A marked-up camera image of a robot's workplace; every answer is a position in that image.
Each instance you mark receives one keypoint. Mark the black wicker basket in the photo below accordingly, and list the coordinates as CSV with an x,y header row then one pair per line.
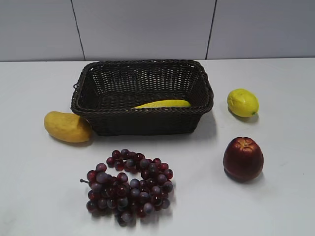
x,y
107,92

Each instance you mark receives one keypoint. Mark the purple grape bunch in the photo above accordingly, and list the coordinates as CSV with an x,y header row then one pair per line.
x,y
129,185

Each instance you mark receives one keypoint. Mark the yellow lemon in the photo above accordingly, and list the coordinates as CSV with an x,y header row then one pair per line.
x,y
242,103

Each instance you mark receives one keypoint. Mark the yellow orange mango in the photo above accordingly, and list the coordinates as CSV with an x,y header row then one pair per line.
x,y
67,127

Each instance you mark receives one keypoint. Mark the yellow banana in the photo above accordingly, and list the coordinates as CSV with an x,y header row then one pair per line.
x,y
165,103

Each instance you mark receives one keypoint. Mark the red apple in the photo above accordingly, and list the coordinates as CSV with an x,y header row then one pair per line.
x,y
243,159

